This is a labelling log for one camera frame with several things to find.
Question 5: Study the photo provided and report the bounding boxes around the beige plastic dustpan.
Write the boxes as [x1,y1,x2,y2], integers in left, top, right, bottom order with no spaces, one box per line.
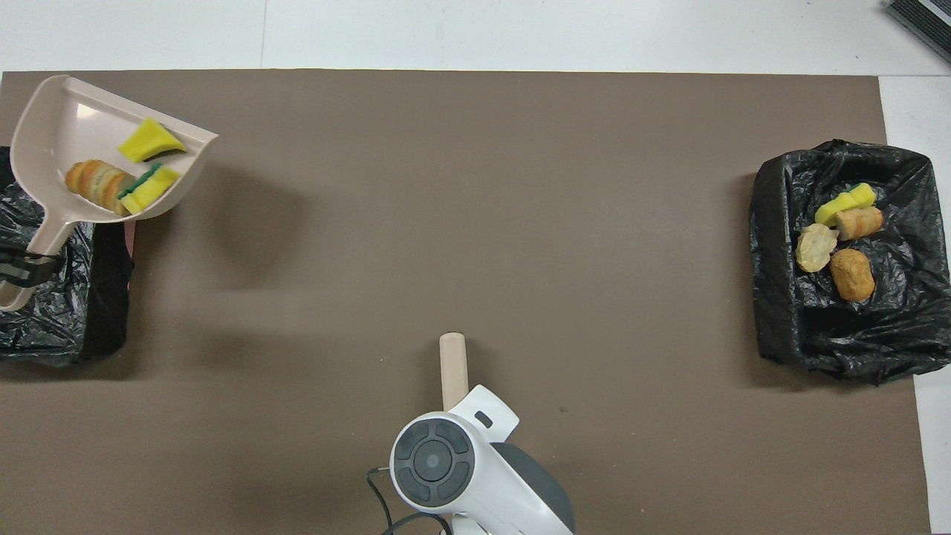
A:
[0,74,220,311]

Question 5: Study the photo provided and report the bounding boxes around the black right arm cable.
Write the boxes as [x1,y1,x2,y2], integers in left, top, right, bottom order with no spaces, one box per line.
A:
[366,467,454,535]

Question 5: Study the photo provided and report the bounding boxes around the small striped croissant piece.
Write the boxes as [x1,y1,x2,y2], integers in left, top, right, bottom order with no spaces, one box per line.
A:
[836,207,885,241]

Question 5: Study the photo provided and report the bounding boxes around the brown paper table mat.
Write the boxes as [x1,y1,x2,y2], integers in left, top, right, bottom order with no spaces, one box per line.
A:
[0,69,933,535]

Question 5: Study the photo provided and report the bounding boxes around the beige hand brush black bristles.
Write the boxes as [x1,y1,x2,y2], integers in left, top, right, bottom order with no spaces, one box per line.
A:
[438,332,469,412]

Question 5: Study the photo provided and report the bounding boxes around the small curved yellow sponge piece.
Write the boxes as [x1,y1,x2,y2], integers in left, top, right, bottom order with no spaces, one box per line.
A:
[119,117,186,163]

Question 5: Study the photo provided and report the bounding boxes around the large striped croissant piece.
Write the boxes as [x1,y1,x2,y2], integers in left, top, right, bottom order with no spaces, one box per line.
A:
[65,159,136,217]

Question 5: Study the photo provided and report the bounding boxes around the dark ribbed panel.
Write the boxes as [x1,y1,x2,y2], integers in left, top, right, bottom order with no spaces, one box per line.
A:
[886,0,951,64]

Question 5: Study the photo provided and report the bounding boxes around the pink bin lined black bag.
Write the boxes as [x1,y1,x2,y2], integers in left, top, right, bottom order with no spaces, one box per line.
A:
[0,145,136,365]

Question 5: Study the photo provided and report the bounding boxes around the yellow sponge piece green top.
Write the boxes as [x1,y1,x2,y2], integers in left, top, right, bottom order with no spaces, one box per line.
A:
[119,163,181,216]

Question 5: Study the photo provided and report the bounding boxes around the brown fried bread nugget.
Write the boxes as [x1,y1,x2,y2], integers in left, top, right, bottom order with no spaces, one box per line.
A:
[830,249,876,302]

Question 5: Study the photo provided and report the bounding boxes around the pale torn bread piece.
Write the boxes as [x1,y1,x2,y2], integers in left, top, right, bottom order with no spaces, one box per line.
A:
[795,223,839,273]

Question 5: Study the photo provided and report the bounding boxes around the wide yellow sponge piece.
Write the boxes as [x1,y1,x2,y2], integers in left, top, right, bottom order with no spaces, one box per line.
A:
[815,184,877,226]

